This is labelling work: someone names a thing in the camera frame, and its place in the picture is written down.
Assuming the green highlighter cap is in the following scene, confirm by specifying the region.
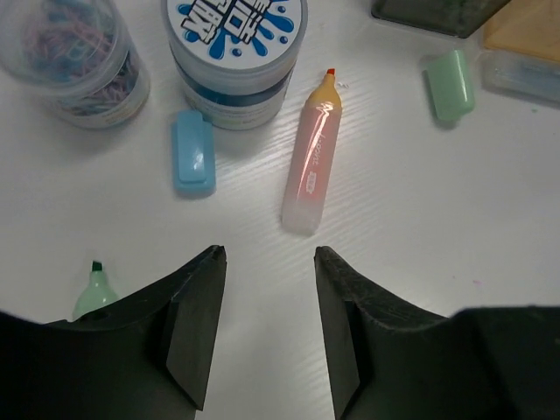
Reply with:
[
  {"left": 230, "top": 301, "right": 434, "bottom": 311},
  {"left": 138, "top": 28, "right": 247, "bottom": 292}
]
[{"left": 425, "top": 49, "right": 475, "bottom": 123}]

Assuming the blue highlighter pen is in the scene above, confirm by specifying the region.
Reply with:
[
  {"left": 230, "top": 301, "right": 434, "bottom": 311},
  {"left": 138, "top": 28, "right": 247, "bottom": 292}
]
[{"left": 481, "top": 51, "right": 559, "bottom": 105}]

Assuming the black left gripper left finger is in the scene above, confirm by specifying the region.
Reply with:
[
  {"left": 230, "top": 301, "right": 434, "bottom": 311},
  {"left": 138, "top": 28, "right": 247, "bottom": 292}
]
[{"left": 1, "top": 246, "right": 227, "bottom": 419}]

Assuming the clear jar of paper clips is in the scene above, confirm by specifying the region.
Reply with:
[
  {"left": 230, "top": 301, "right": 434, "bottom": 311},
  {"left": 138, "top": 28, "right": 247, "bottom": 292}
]
[{"left": 1, "top": 1, "right": 150, "bottom": 130}]

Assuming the blue highlighter cap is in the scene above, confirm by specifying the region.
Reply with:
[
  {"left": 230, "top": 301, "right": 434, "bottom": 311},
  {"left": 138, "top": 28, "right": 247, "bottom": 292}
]
[{"left": 171, "top": 109, "right": 216, "bottom": 199}]

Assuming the blue splash lid jar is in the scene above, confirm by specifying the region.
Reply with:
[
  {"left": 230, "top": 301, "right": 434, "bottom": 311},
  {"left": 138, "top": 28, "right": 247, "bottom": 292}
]
[{"left": 161, "top": 0, "right": 308, "bottom": 130}]

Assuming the green highlighter pen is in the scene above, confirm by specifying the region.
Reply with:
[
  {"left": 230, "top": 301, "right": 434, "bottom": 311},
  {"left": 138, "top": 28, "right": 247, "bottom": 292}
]
[{"left": 72, "top": 260, "right": 119, "bottom": 321}]

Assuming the orange highlighter pen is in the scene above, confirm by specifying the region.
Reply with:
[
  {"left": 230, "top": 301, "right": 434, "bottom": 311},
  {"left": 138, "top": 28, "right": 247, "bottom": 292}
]
[{"left": 281, "top": 68, "right": 343, "bottom": 236}]

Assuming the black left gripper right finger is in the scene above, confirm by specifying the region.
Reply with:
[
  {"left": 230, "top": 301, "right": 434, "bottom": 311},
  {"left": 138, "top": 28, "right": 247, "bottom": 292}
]
[{"left": 314, "top": 247, "right": 559, "bottom": 419}]

